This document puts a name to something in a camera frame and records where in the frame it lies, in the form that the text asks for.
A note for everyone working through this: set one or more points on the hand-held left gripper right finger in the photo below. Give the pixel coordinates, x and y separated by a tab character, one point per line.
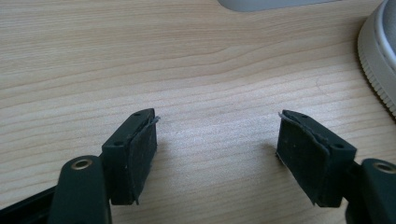
311	158

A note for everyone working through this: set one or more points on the white round plate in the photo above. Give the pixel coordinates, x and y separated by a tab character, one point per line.
373	46

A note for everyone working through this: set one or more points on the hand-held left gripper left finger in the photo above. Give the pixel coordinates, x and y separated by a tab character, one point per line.
124	161

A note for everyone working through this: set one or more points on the white microwave oven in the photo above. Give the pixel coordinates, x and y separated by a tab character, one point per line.
264	4

